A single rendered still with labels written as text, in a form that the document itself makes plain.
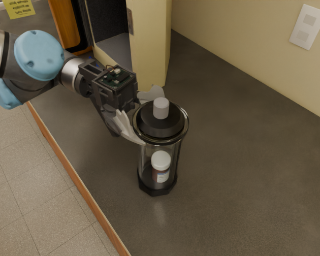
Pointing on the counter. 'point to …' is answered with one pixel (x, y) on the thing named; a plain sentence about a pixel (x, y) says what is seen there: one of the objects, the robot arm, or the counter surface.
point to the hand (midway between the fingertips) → (159, 128)
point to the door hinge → (86, 22)
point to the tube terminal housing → (146, 42)
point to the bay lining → (107, 18)
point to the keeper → (130, 21)
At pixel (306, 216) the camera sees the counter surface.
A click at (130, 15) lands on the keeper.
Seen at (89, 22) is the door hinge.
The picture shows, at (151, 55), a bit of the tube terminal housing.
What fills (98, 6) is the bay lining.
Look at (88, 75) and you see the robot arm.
